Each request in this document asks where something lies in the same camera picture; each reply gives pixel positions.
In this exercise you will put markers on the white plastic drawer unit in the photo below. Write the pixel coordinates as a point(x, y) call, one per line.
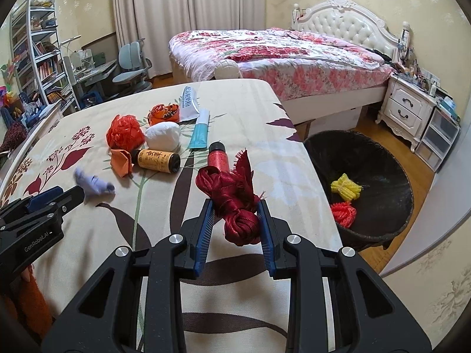
point(438, 138)

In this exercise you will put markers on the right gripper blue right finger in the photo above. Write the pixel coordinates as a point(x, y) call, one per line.
point(273, 232)

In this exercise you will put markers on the white tufted headboard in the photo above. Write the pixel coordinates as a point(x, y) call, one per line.
point(349, 21)

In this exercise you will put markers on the red bottle black cap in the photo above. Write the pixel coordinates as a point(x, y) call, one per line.
point(217, 157)

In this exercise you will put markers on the red foam net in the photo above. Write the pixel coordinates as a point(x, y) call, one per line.
point(344, 214)

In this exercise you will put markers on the red crumpled plastic bag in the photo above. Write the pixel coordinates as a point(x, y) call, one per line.
point(125, 133)

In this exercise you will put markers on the grey office chair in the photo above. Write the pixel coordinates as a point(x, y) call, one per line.
point(134, 68)

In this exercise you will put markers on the floral beige bed sheet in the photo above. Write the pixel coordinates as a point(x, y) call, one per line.
point(235, 306)

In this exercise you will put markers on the white round footboard post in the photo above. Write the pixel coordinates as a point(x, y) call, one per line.
point(227, 69)

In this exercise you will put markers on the white bookshelf with books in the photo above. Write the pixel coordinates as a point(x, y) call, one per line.
point(36, 50)

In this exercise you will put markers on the white paper ball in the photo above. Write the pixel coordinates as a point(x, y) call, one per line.
point(164, 136)

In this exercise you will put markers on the white blue toothpaste tube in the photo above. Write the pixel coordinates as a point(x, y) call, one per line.
point(189, 107)

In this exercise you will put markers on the brown bottle yellow label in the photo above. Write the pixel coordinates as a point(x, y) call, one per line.
point(160, 161)

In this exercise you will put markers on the black lined trash bin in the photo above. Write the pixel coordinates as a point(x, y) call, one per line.
point(386, 201)

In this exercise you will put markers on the orange black snack wrapper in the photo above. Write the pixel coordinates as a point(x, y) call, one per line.
point(164, 113)

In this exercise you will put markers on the floral pink bed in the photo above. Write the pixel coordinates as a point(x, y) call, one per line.
point(312, 75)

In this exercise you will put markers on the grey study desk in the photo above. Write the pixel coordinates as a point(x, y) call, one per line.
point(86, 71)

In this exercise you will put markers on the yellow foam net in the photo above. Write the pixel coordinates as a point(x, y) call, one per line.
point(346, 188)

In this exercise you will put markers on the teal white cream tube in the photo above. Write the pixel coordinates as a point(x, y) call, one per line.
point(199, 138)

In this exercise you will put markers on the white nightstand with drawers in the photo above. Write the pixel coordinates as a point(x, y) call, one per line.
point(406, 110)

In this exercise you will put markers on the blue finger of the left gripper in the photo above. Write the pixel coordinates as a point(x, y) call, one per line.
point(45, 198)

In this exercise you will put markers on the dark red satin ribbon bundle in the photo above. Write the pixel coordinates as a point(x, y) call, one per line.
point(234, 199)

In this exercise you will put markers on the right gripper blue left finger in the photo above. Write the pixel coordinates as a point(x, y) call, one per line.
point(197, 233)

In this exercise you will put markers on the beige curtain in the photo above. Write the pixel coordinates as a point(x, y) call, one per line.
point(157, 21)

